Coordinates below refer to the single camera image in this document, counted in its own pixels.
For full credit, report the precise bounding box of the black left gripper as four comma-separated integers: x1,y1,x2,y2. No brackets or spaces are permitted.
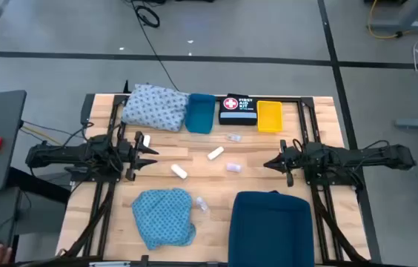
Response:
118,131,159,182

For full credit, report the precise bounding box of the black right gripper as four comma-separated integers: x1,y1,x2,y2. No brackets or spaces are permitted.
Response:
263,139,306,188

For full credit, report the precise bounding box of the light grey patterned cloth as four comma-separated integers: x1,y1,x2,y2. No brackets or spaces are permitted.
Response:
120,83,190,133

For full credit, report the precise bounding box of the blue patterned cloth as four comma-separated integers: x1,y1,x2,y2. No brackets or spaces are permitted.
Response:
131,187,197,251

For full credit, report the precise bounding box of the navy and white fabric basket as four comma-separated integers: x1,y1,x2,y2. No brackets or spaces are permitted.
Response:
227,190,316,267

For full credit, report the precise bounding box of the clear plastic bottle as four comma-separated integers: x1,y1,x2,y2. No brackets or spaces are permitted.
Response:
195,196,210,213

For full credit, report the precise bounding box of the yellow plastic bin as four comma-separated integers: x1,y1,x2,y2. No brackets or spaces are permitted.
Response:
256,100,284,134

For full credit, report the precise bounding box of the teal plastic bin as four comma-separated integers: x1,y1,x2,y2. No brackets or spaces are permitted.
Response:
184,93,217,135

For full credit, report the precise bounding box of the black first aid kit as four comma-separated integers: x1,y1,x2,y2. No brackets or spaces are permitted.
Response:
218,93,259,126

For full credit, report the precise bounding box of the grey desk base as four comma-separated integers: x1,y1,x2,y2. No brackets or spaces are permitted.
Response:
364,0,418,34

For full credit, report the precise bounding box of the black cable bundle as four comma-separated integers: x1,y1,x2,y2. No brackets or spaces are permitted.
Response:
60,181,116,259
311,185,369,264

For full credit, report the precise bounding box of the black floor cable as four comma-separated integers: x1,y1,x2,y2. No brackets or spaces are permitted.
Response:
122,0,180,93

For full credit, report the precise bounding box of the yellow floor cable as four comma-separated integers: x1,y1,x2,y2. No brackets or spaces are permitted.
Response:
367,0,405,40

